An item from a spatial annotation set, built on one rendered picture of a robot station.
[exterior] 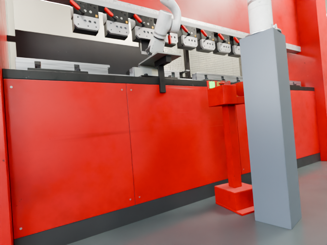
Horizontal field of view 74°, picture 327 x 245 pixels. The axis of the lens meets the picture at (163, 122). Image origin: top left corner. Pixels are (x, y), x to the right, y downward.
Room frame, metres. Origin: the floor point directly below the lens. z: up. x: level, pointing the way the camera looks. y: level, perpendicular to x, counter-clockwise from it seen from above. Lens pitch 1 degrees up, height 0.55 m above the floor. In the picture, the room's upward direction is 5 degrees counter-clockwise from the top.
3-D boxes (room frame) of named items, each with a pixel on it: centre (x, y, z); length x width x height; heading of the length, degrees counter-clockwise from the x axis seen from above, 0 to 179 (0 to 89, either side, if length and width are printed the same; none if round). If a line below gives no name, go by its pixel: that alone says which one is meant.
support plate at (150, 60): (1.44, -0.01, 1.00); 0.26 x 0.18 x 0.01; 32
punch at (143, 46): (1.57, 0.07, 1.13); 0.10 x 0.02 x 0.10; 122
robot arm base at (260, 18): (1.20, -0.58, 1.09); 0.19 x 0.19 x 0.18
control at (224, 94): (1.45, -0.44, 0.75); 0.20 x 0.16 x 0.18; 114
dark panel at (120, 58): (1.87, 0.55, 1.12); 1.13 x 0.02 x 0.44; 122
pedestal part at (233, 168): (1.45, -0.44, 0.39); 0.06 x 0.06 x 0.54; 24
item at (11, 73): (1.88, -0.50, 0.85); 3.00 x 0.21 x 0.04; 122
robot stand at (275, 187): (1.20, -0.58, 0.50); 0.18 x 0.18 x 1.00; 44
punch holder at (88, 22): (1.34, 0.43, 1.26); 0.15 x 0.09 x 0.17; 122
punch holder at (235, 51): (2.09, -0.75, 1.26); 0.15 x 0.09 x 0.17; 122
